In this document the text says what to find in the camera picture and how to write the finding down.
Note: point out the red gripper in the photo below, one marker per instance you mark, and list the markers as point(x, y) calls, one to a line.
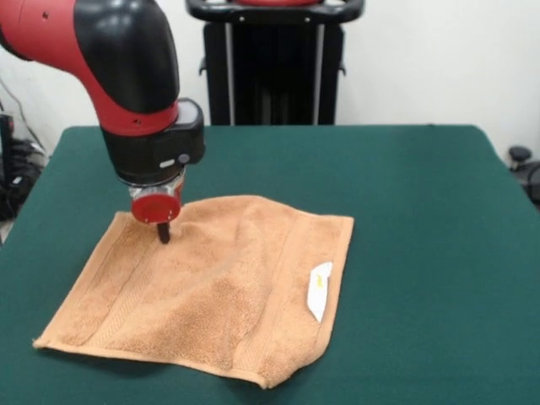
point(156, 208)

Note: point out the tan terry towel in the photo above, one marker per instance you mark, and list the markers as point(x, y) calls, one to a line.
point(211, 304)

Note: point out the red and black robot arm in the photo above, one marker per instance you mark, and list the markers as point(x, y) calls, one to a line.
point(105, 63)

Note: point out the dark green table cloth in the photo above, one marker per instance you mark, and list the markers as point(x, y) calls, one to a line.
point(422, 211)

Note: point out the black office chair part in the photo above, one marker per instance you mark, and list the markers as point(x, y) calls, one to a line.
point(527, 173)

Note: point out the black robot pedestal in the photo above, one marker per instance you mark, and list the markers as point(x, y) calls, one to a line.
point(274, 63)

